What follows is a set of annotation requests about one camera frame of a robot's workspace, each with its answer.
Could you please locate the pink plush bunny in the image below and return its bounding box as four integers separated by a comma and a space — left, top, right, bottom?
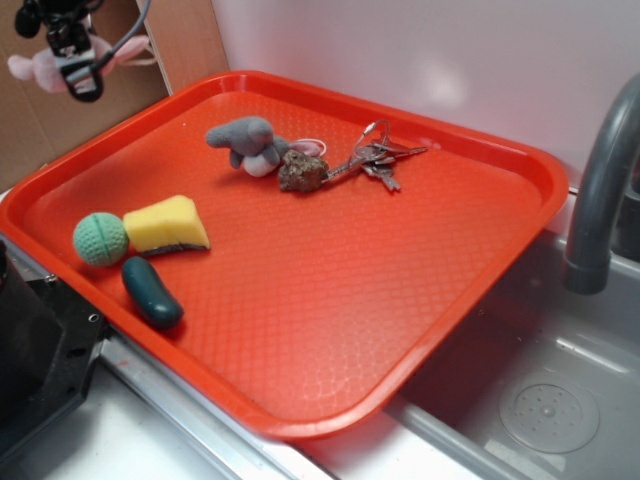
7, 35, 150, 93

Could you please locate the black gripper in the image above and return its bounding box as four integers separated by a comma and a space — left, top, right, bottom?
14, 0, 104, 103

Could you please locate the grey cable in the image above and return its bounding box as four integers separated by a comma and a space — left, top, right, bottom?
84, 0, 154, 76

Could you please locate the grey plush elephant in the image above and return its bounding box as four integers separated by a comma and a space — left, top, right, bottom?
205, 116, 327, 177

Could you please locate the red plastic tray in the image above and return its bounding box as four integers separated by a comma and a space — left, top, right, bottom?
1, 72, 568, 440

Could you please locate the brown rock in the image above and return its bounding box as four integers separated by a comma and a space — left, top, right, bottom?
278, 150, 329, 193

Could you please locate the brown cardboard panel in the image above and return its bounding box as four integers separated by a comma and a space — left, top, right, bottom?
1, 1, 228, 190

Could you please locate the grey toy sink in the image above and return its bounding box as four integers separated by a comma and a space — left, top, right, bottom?
300, 206, 639, 479

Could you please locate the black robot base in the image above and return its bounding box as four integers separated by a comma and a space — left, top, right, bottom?
1, 242, 105, 462

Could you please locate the grey faucet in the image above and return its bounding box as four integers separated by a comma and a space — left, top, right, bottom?
562, 76, 639, 295

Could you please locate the bunch of metal keys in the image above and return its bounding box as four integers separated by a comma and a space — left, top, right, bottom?
321, 119, 430, 193

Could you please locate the yellow sponge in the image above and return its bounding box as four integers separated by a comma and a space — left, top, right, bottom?
122, 195, 211, 255

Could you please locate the green textured ball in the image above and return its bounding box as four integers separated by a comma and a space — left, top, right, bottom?
72, 212, 129, 267

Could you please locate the dark green toy cucumber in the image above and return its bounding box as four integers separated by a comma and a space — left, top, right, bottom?
121, 256, 184, 330

